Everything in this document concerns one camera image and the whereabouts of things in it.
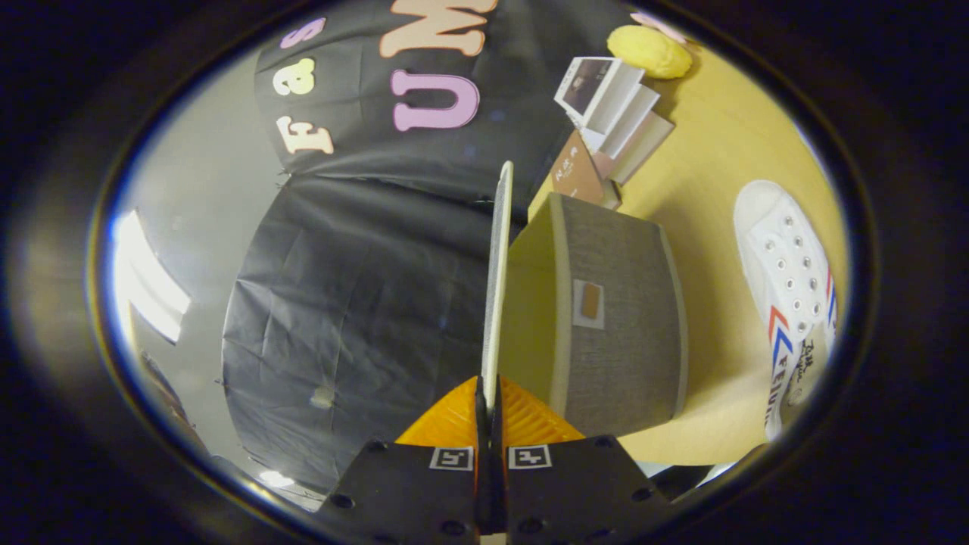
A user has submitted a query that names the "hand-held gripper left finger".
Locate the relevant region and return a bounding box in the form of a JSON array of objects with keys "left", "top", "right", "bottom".
[{"left": 314, "top": 376, "right": 493, "bottom": 545}]

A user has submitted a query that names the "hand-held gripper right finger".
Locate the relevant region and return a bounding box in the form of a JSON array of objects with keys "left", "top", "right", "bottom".
[{"left": 491, "top": 376, "right": 671, "bottom": 545}]

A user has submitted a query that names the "grey fabric storage box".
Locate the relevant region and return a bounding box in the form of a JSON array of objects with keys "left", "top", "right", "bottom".
[{"left": 500, "top": 192, "right": 690, "bottom": 438}]

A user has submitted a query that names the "white sneaker shoe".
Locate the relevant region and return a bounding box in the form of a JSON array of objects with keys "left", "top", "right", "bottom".
[{"left": 733, "top": 179, "right": 840, "bottom": 442}]

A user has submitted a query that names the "black backdrop cloth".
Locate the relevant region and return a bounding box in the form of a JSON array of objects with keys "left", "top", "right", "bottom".
[{"left": 220, "top": 0, "right": 644, "bottom": 497}]

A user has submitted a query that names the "brown cover book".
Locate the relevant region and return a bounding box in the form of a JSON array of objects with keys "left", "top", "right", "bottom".
[{"left": 550, "top": 130, "right": 622, "bottom": 209}]

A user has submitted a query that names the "ceiling light panel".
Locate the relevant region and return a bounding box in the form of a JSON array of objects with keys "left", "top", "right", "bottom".
[{"left": 114, "top": 210, "right": 192, "bottom": 345}]

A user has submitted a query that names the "thick brown-edged book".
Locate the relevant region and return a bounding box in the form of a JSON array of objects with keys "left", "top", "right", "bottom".
[{"left": 606, "top": 112, "right": 675, "bottom": 186}]

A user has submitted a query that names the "plain white book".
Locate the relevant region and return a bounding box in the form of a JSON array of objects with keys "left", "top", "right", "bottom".
[{"left": 583, "top": 83, "right": 661, "bottom": 157}]

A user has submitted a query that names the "white book with portrait cover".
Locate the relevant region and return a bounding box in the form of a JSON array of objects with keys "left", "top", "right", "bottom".
[{"left": 554, "top": 57, "right": 646, "bottom": 131}]

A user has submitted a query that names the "yellow round plush toy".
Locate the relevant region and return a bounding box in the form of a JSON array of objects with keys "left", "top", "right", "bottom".
[{"left": 607, "top": 25, "right": 693, "bottom": 79}]

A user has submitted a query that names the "pink and green plush toy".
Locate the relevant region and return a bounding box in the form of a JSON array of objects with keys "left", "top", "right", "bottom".
[{"left": 630, "top": 11, "right": 686, "bottom": 45}]

